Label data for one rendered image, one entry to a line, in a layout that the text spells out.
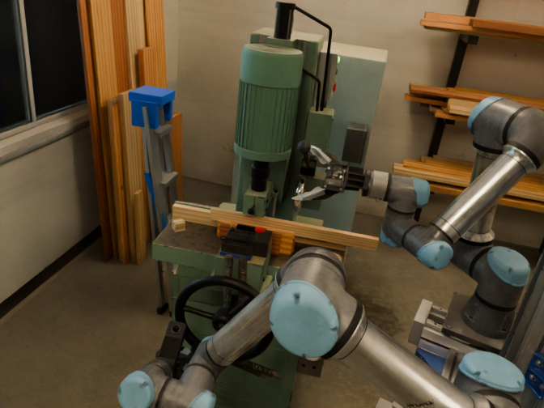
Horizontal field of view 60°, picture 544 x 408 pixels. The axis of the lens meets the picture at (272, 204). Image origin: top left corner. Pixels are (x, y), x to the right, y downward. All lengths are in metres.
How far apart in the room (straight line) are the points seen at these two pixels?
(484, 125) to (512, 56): 2.35
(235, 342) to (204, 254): 0.48
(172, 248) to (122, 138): 1.34
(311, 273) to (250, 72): 0.69
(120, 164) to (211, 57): 1.45
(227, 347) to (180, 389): 0.13
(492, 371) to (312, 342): 0.40
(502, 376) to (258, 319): 0.48
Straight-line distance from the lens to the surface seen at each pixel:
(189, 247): 1.50
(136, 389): 1.06
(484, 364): 1.07
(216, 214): 1.57
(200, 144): 4.09
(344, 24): 3.63
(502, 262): 1.46
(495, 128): 1.37
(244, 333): 1.04
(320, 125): 1.59
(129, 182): 2.82
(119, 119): 2.72
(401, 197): 1.26
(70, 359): 2.48
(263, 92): 1.33
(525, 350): 1.27
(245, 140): 1.38
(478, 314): 1.53
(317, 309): 0.76
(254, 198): 1.47
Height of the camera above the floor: 1.68
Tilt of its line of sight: 26 degrees down
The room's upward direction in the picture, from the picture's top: 7 degrees clockwise
